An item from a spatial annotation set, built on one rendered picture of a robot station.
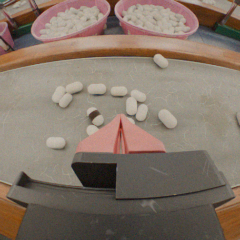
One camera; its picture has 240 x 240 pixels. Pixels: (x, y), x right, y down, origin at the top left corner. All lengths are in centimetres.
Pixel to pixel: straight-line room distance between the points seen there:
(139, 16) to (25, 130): 46
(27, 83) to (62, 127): 17
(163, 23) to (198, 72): 20
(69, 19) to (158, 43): 34
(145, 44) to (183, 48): 9
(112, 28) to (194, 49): 31
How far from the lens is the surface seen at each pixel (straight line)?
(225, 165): 30
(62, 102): 23
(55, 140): 22
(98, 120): 19
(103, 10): 50
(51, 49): 33
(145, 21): 43
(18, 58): 40
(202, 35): 62
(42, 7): 65
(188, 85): 28
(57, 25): 49
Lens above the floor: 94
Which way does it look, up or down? 75 degrees down
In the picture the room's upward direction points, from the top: 3 degrees counter-clockwise
